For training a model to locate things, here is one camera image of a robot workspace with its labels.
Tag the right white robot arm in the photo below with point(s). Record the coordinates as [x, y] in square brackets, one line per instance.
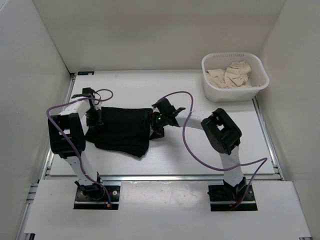
[221, 131]

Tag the beige trousers in basket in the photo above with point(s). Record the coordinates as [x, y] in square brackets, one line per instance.
[235, 76]

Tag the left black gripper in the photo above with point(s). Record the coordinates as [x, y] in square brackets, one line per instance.
[97, 123]

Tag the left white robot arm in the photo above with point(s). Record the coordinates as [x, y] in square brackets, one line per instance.
[67, 138]

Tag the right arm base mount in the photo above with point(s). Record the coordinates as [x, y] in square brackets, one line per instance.
[222, 199]

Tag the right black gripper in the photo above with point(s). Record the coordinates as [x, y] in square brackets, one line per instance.
[158, 133]

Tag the aluminium frame rail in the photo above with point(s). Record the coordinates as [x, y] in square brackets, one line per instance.
[168, 161]

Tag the white plastic basket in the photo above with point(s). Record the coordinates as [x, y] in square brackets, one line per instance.
[258, 78]

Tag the white front cover board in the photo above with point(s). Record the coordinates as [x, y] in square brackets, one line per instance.
[166, 211]

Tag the black trousers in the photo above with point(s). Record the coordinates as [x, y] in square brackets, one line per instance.
[125, 130]

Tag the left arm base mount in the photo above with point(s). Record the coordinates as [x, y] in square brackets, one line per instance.
[94, 197]

